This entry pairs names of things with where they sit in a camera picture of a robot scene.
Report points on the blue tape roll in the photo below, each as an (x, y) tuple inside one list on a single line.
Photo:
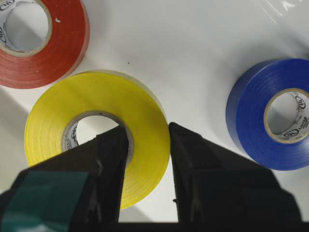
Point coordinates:
[(246, 113)]

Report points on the yellow tape roll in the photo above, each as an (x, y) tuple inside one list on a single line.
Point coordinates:
[(115, 95)]

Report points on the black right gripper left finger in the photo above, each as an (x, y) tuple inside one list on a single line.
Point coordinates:
[(76, 191)]

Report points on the red tape roll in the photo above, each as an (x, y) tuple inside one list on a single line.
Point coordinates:
[(28, 60)]

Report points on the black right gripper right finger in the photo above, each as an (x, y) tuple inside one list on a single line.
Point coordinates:
[(219, 190)]

